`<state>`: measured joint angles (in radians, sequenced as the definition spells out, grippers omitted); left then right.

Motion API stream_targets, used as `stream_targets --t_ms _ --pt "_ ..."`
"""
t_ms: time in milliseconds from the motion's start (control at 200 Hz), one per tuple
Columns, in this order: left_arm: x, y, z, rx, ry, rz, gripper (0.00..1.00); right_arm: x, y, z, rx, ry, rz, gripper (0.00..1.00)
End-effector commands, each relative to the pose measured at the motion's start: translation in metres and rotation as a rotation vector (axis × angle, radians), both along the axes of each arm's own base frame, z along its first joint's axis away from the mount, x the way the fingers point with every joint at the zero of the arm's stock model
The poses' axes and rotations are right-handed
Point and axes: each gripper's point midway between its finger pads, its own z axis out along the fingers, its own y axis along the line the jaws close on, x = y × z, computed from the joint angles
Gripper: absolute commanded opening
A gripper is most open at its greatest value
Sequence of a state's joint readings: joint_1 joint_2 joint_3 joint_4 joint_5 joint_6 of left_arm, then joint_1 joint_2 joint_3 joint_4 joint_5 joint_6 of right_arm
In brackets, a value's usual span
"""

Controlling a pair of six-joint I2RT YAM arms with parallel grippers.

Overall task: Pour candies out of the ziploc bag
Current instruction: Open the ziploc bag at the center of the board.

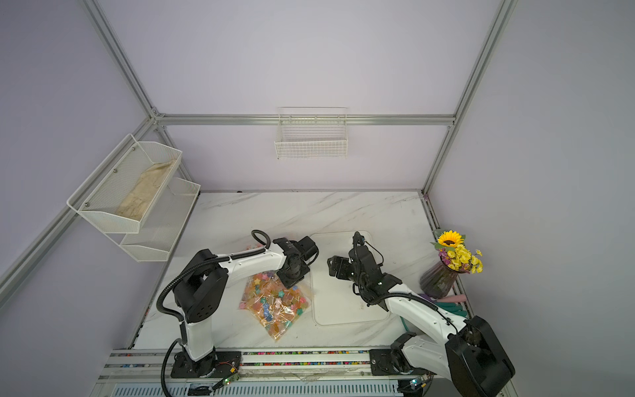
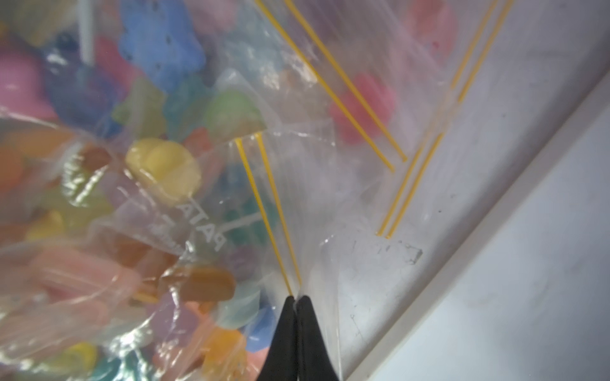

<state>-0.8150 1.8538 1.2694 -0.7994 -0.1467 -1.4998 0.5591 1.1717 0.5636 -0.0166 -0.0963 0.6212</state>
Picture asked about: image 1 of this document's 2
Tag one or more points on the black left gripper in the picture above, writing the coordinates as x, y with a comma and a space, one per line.
288, 284

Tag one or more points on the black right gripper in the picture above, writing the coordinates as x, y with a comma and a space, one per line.
344, 263

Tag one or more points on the clear ziploc bag of candies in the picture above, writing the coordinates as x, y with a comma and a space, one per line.
275, 307

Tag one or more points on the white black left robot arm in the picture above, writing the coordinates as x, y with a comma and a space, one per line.
196, 293

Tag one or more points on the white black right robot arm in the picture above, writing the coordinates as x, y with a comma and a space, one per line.
465, 351

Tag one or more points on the white plastic tray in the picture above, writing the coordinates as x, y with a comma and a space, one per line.
334, 302

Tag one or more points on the dark glass vase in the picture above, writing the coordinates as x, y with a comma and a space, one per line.
438, 280

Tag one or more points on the sunflower and yellow flower bouquet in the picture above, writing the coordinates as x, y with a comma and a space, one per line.
455, 255

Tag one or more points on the green rubber glove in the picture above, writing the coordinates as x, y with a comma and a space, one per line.
453, 308

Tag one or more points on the beige cloth in shelf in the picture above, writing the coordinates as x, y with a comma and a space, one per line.
137, 202

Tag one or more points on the white two-tier mesh shelf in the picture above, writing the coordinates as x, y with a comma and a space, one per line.
154, 237

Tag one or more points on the white wire wall basket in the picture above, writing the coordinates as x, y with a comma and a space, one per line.
311, 133

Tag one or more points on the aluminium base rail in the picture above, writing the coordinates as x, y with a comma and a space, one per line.
336, 371

